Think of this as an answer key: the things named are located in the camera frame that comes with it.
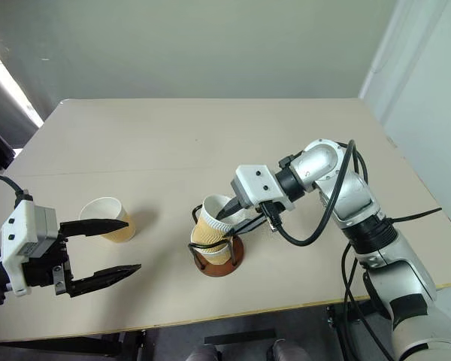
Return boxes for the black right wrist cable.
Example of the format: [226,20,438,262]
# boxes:
[265,139,370,248]

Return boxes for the brown round cup holder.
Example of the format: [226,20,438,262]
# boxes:
[187,205,246,278]

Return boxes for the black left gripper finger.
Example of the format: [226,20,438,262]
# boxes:
[59,218,130,239]
[68,263,143,299]

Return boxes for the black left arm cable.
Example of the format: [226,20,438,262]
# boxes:
[0,171,33,205]

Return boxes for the dark rounded shape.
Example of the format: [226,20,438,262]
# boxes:
[266,338,310,361]
[186,343,223,361]

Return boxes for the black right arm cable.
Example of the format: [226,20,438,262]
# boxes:
[340,207,443,361]

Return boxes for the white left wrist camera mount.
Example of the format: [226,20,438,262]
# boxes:
[0,198,58,298]

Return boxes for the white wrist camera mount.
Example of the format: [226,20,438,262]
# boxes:
[0,198,58,298]
[230,164,296,212]

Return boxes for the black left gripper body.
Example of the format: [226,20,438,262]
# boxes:
[21,222,75,299]

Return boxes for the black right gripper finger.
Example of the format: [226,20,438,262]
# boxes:
[216,198,243,219]
[225,214,268,238]

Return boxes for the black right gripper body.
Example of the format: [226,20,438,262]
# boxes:
[247,201,283,232]

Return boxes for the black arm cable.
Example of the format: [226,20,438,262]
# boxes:
[0,171,33,205]
[340,207,443,361]

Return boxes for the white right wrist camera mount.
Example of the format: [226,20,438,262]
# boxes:
[230,164,296,212]

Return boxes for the brown ribbed paper cup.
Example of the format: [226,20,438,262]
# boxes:
[194,194,246,252]
[78,196,138,245]
[190,225,231,266]

